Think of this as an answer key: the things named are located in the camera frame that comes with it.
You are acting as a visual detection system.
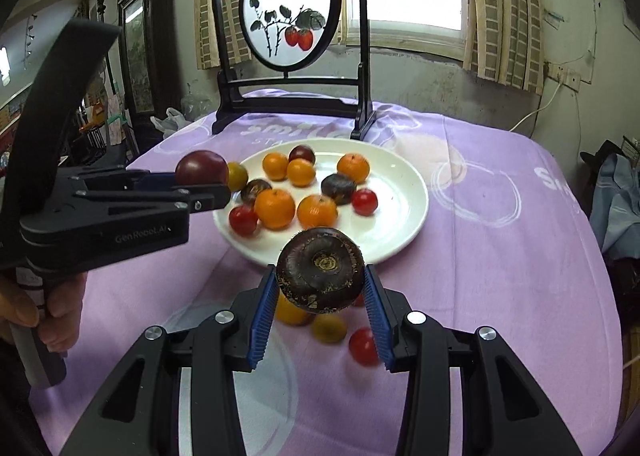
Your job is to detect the large dark purple plum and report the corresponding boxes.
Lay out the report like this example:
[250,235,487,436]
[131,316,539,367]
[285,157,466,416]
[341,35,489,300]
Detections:
[175,150,229,185]

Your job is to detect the yellow-green round fruit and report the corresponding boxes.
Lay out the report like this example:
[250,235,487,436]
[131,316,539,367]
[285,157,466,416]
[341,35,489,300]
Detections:
[228,161,248,193]

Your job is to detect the red cherry tomato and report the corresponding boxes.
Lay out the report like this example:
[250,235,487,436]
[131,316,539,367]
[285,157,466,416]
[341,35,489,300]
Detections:
[352,187,378,217]
[228,205,259,237]
[348,327,380,367]

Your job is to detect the small brown wrinkled fruit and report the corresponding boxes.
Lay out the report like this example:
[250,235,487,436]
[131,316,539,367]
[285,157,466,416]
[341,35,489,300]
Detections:
[240,178,272,207]

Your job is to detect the yellow-orange fruit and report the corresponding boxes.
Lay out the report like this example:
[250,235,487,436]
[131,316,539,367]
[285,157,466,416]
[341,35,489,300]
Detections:
[274,293,314,327]

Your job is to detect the small orange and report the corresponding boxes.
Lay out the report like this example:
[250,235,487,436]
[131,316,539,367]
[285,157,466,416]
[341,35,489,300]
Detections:
[262,152,288,181]

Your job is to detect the large orange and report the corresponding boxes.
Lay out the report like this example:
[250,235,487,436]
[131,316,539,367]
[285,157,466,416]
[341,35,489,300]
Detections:
[254,189,296,230]

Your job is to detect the small yellow fruit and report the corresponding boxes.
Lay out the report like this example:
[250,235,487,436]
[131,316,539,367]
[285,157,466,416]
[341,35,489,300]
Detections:
[310,314,347,344]

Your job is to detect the mandarin orange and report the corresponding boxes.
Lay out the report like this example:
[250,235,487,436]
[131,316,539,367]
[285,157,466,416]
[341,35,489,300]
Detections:
[286,158,316,187]

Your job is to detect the large brown wrinkled fruit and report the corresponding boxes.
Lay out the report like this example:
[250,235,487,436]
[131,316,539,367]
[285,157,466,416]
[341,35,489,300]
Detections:
[276,228,366,314]

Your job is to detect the red cherry tomato top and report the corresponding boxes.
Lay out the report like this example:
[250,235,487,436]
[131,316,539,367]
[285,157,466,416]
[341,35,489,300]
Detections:
[352,187,378,217]

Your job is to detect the person's left hand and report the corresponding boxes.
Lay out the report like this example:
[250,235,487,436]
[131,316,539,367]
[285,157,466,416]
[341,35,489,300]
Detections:
[1,273,88,353]

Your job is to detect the white plastic bag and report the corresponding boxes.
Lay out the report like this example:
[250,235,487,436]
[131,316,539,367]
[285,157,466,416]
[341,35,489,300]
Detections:
[150,108,191,139]

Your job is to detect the dark wooden cabinet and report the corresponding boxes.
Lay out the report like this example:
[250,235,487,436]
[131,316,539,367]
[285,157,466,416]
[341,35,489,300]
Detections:
[117,0,182,150]

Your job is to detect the left beige curtain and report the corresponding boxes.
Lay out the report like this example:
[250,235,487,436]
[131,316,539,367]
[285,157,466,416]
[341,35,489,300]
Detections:
[194,0,252,70]

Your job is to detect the beige curtain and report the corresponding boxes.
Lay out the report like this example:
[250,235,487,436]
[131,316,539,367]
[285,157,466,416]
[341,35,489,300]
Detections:
[194,0,252,70]
[463,0,544,96]

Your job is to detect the small purple plum in plate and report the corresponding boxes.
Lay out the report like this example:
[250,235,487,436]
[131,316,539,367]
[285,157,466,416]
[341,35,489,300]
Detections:
[288,144,316,165]

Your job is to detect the orange in plate front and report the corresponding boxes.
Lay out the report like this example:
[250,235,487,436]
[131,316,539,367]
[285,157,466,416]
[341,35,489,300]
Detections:
[296,194,338,230]

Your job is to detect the brown wrinkled fruit in plate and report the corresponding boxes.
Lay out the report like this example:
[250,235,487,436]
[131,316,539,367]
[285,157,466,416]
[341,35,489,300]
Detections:
[321,172,357,205]

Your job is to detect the blue clothes pile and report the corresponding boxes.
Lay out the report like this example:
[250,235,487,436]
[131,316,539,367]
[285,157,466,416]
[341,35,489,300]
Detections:
[589,154,640,260]

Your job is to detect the small orange plate back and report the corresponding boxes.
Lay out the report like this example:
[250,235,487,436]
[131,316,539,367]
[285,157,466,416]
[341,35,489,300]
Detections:
[336,153,370,184]

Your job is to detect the black framed painted screen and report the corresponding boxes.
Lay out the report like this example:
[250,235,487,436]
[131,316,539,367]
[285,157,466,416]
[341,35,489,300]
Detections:
[212,0,375,140]

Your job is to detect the white oval plate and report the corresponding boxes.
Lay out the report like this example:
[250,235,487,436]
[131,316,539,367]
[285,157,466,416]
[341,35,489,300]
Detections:
[213,138,428,265]

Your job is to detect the right beige curtain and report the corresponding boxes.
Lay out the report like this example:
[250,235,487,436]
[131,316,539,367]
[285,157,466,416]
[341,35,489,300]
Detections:
[463,0,544,96]

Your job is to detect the white power cable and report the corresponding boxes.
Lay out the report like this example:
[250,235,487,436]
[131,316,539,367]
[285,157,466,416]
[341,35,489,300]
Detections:
[508,78,566,133]

